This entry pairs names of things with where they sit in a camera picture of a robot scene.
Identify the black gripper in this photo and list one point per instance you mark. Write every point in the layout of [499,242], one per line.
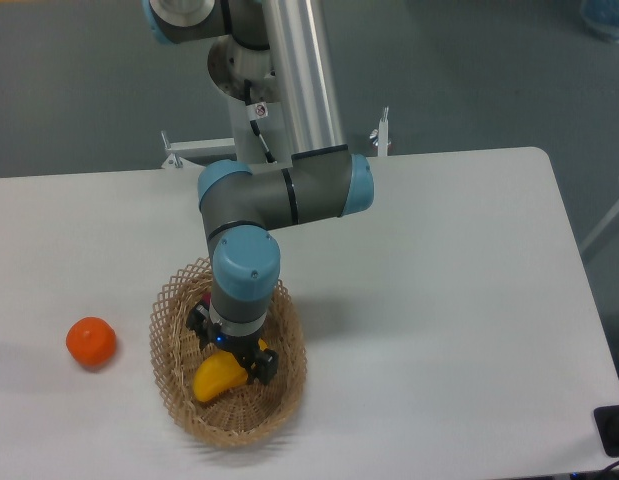
[260,365]

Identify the yellow mango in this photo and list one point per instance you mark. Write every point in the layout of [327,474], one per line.
[219,373]

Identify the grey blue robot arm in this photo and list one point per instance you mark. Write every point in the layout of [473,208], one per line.
[292,164]

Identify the woven wicker basket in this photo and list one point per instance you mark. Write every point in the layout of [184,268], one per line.
[247,413]

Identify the purple sweet potato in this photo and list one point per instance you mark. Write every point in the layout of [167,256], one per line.
[206,300]

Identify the orange tangerine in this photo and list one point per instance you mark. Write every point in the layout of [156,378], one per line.
[92,342]

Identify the black device at edge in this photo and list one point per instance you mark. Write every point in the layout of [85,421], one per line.
[607,422]

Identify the blue bag in corner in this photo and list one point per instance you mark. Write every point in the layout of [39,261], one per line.
[602,18]

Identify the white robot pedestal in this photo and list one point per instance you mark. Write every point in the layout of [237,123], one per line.
[281,101]

